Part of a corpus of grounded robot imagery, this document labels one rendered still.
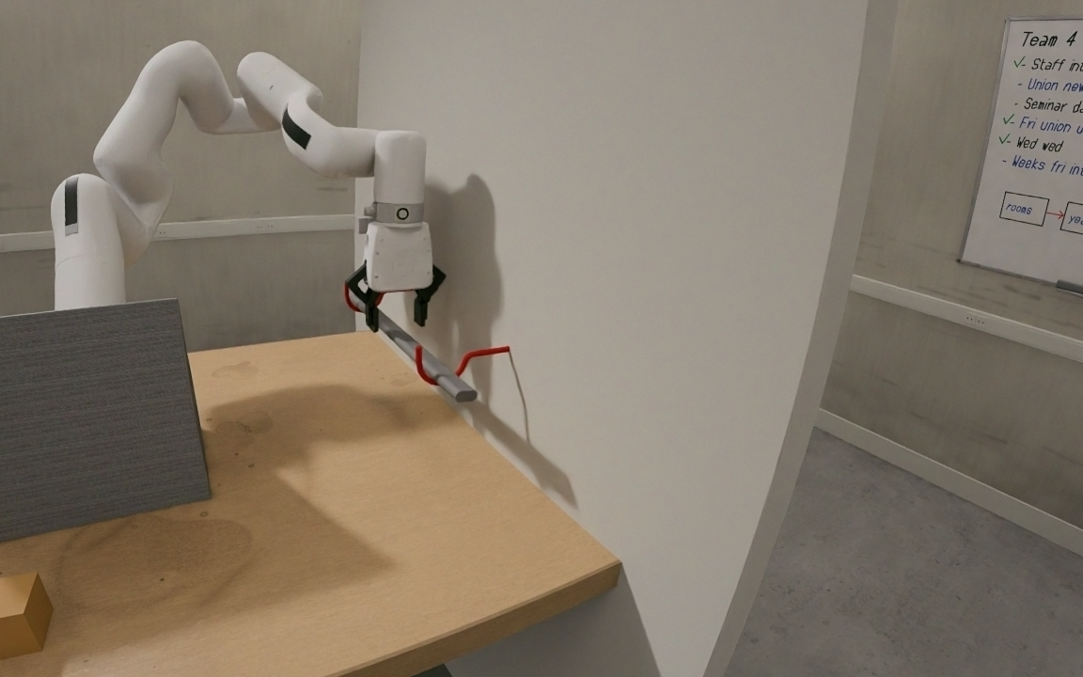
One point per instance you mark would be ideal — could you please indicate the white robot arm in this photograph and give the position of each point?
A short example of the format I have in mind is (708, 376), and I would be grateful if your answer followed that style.
(87, 212)

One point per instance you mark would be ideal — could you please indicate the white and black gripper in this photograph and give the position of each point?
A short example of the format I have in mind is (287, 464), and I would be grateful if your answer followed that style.
(397, 257)

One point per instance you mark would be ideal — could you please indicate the grey wall panel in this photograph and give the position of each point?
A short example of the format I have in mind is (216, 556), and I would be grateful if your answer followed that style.
(657, 205)

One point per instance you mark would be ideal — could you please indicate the tan cube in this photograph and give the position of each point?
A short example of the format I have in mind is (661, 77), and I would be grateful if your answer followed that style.
(25, 615)

